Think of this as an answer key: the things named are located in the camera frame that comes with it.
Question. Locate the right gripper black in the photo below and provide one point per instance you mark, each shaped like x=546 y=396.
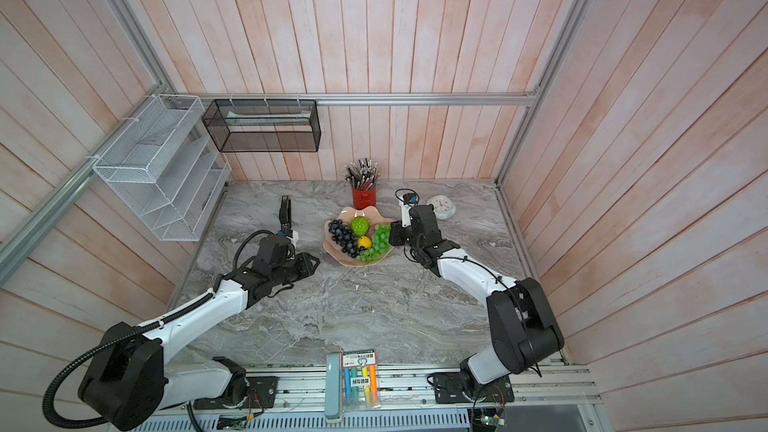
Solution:
x=396 y=239

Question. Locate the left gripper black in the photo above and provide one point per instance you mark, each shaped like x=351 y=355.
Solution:
x=307 y=268

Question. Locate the green grape bunch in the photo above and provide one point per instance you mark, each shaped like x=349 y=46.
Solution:
x=380 y=244

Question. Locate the yellow fake pear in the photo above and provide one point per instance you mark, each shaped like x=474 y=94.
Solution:
x=365 y=242

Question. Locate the green bumpy fake fruit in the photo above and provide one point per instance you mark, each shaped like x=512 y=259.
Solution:
x=360 y=226

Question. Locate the dark purple grape bunch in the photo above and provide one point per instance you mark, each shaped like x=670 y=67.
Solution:
x=342 y=235

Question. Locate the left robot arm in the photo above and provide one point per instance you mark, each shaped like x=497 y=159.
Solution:
x=132 y=375

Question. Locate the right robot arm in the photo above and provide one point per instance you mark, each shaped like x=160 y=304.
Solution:
x=523 y=327

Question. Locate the pink scalloped fruit bowl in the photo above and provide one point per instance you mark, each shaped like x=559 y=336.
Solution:
x=347 y=215

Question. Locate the red pencil cup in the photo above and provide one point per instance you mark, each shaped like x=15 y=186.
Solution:
x=364 y=198

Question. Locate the white round clock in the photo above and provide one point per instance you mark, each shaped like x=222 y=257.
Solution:
x=444 y=208

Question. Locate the black stapler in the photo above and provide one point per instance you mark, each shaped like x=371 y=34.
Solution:
x=285 y=215

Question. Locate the bundle of pencils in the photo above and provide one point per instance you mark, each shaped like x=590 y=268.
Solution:
x=362 y=175

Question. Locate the highlighter marker pack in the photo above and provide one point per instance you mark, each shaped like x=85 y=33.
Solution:
x=360 y=379

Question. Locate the light blue flat case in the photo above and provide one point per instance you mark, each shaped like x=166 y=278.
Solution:
x=333 y=395

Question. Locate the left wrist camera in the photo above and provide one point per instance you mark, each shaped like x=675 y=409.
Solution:
x=290 y=234

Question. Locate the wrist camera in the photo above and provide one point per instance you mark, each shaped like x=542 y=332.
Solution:
x=290 y=234
x=408 y=199

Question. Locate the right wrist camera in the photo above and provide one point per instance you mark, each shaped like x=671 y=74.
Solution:
x=408 y=199

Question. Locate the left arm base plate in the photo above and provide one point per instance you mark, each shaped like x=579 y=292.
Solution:
x=251 y=393

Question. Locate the aluminium front rail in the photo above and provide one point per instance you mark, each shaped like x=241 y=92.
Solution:
x=382 y=396

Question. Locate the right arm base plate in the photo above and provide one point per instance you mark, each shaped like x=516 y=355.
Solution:
x=460 y=387

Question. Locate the black mesh wall basket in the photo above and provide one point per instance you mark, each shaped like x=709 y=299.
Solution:
x=263 y=125

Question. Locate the white wire mesh shelf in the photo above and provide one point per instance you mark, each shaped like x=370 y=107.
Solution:
x=165 y=170

